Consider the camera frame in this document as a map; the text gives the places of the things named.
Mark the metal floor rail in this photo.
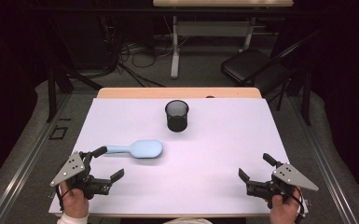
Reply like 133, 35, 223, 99
287, 92, 359, 224
0, 92, 73, 224

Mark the person's left hand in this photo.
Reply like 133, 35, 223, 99
59, 181, 90, 219

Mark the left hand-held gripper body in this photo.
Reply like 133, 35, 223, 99
49, 150, 114, 201

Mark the right hand-held gripper black cable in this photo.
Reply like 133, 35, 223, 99
279, 183, 306, 224

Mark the left hand-held gripper black cable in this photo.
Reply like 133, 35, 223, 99
54, 185, 76, 213

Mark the black metal stand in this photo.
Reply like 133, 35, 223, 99
276, 68, 313, 127
45, 66, 105, 124

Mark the white-legged background table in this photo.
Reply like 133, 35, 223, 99
152, 0, 295, 79

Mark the light blue hairbrush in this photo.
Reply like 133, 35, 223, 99
104, 139, 164, 160

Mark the wooden table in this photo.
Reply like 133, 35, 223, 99
54, 87, 302, 218

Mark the hand-held gripper black cable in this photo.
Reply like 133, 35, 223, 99
54, 185, 76, 213
279, 183, 306, 224

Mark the black mesh pen cup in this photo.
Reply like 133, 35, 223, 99
164, 99, 190, 133

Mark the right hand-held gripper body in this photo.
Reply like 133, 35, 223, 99
245, 161, 320, 210

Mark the person's right hand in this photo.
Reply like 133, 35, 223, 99
267, 186, 302, 224

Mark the black folding chair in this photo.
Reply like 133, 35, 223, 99
220, 29, 323, 94

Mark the person's light clothing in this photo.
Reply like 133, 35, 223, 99
162, 217, 214, 224

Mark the bundle of floor cables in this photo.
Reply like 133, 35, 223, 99
99, 15, 175, 88

